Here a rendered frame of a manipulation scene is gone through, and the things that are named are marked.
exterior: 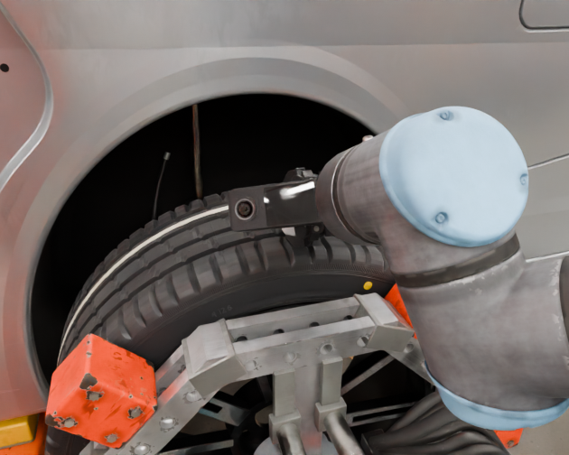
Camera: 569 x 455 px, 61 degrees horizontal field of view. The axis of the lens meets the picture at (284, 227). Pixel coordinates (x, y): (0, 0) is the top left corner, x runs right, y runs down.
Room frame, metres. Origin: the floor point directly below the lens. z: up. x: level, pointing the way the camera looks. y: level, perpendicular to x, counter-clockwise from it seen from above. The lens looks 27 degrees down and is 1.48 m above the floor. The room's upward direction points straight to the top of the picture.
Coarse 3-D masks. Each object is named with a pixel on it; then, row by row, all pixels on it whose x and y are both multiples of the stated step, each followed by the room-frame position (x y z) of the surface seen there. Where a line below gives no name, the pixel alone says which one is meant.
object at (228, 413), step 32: (384, 352) 0.58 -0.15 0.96; (256, 384) 0.55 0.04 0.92; (352, 384) 0.56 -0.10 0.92; (384, 384) 0.68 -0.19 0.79; (416, 384) 0.60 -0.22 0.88; (224, 416) 0.50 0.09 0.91; (352, 416) 0.56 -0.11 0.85; (384, 416) 0.57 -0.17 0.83; (192, 448) 0.48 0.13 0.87; (224, 448) 0.67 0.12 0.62; (256, 448) 0.54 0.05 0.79
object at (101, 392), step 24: (96, 336) 0.42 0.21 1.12; (72, 360) 0.40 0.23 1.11; (96, 360) 0.39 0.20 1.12; (120, 360) 0.41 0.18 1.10; (144, 360) 0.43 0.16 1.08; (72, 384) 0.36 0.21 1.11; (96, 384) 0.36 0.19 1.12; (120, 384) 0.37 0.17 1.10; (144, 384) 0.40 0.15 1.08; (48, 408) 0.36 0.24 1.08; (72, 408) 0.35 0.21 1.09; (96, 408) 0.36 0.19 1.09; (120, 408) 0.36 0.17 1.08; (144, 408) 0.37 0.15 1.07; (72, 432) 0.35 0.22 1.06; (96, 432) 0.35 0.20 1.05; (120, 432) 0.36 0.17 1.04
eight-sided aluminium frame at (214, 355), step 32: (224, 320) 0.45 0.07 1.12; (256, 320) 0.45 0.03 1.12; (288, 320) 0.46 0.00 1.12; (320, 320) 0.47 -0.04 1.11; (352, 320) 0.45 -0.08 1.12; (384, 320) 0.45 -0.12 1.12; (192, 352) 0.41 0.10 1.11; (224, 352) 0.40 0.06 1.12; (256, 352) 0.40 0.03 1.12; (288, 352) 0.43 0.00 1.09; (320, 352) 0.43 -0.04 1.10; (352, 352) 0.44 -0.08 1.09; (416, 352) 0.46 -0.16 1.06; (160, 384) 0.41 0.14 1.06; (192, 384) 0.38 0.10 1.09; (224, 384) 0.39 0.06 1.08; (160, 416) 0.37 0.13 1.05; (192, 416) 0.38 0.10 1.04; (96, 448) 0.39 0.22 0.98; (128, 448) 0.36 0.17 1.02; (160, 448) 0.37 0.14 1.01
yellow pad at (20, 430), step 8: (24, 416) 0.66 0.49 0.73; (32, 416) 0.68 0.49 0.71; (0, 424) 0.64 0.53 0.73; (8, 424) 0.64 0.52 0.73; (16, 424) 0.64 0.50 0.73; (24, 424) 0.64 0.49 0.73; (32, 424) 0.66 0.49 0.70; (0, 432) 0.63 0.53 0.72; (8, 432) 0.64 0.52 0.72; (16, 432) 0.64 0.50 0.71; (24, 432) 0.64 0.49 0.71; (32, 432) 0.65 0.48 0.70; (0, 440) 0.63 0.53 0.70; (8, 440) 0.63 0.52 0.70; (16, 440) 0.64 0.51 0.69; (24, 440) 0.64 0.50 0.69; (32, 440) 0.64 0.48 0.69; (0, 448) 0.63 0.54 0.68
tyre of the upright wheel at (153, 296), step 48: (144, 240) 0.62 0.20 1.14; (192, 240) 0.57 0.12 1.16; (240, 240) 0.55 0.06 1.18; (288, 240) 0.54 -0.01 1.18; (336, 240) 0.56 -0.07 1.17; (96, 288) 0.58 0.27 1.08; (144, 288) 0.51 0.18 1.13; (192, 288) 0.47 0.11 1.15; (240, 288) 0.49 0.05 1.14; (288, 288) 0.50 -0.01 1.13; (336, 288) 0.52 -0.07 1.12; (384, 288) 0.54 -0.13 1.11; (144, 336) 0.45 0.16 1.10; (48, 432) 0.43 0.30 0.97
